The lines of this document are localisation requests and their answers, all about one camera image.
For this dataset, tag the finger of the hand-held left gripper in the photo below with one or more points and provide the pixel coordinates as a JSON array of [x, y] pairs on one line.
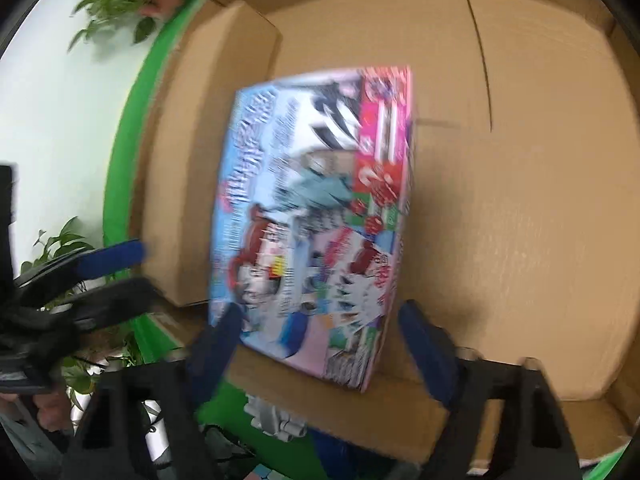
[[117, 297], [117, 256]]

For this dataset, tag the white folding stand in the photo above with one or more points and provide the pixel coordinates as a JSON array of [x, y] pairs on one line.
[[274, 417]]

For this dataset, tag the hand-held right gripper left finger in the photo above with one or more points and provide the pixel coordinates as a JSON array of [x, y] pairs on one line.
[[216, 342]]

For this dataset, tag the colourful printed toy box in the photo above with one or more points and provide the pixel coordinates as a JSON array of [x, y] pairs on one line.
[[305, 220]]

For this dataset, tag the person's left hand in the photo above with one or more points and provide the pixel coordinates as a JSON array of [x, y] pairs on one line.
[[50, 412]]

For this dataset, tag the pastel puzzle cube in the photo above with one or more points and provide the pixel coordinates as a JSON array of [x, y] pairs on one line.
[[272, 474]]

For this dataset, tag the cardboard box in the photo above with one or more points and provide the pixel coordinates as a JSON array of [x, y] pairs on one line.
[[510, 220]]

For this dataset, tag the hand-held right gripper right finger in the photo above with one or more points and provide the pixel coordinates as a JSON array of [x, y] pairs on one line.
[[425, 352]]

